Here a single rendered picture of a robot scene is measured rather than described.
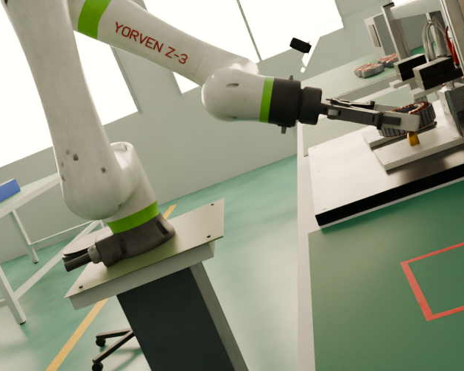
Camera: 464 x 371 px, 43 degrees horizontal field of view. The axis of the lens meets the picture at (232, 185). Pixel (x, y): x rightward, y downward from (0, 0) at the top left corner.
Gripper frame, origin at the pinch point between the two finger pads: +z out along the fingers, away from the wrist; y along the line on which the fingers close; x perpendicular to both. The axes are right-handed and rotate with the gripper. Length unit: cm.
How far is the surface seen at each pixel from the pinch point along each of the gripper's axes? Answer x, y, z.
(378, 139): -7.4, -16.8, -1.4
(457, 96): 4.1, -20.5, 14.9
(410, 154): -5.8, 6.6, 1.3
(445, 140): -2.5, 6.1, 7.3
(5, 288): -170, -225, -190
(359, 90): -7, -157, 9
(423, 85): 7.0, 3.4, 1.9
